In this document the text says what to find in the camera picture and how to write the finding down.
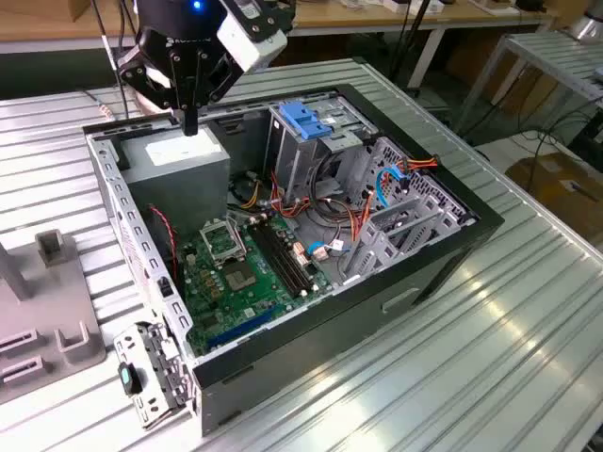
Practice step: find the CPU socket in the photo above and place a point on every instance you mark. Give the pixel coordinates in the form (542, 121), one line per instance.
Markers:
(240, 278)

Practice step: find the blue drive cage latch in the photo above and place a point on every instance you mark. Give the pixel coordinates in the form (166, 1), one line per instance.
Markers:
(301, 120)

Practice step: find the grey parts rack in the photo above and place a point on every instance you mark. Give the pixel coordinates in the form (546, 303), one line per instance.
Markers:
(47, 306)

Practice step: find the black teal latch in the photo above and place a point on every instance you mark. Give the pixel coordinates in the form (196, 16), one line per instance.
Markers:
(126, 379)

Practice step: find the black open PC case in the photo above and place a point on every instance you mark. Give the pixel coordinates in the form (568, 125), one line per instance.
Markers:
(330, 339)

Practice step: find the silver drive cage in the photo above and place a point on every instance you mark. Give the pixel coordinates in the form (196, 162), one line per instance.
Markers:
(294, 160)

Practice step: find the grey power supply unit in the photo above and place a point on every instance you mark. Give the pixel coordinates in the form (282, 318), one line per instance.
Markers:
(179, 188)

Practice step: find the green motherboard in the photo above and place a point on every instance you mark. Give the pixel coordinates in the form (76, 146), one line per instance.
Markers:
(254, 301)

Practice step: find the metal slat side table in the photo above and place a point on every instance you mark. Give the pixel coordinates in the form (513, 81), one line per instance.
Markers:
(542, 52)

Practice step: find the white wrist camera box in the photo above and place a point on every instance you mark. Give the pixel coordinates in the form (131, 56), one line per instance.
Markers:
(249, 42)

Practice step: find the blue expansion slot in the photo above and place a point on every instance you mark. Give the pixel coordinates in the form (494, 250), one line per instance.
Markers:
(240, 328)

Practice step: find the wooden desk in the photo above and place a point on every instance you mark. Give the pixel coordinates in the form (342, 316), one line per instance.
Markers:
(47, 23)

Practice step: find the silver card retention bracket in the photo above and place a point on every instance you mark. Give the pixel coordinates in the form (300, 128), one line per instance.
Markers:
(148, 409)

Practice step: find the large cardboard box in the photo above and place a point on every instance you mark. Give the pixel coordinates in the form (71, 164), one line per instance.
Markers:
(556, 183)

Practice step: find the silver disk bay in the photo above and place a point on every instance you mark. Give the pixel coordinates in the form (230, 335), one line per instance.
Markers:
(400, 235)

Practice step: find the black RAM slot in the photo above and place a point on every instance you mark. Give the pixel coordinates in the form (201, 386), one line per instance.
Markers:
(277, 261)
(287, 255)
(292, 252)
(281, 258)

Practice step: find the black case fan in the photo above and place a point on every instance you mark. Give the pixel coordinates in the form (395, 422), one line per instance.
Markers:
(160, 240)

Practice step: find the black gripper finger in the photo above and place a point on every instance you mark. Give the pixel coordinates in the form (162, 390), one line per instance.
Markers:
(201, 80)
(178, 80)

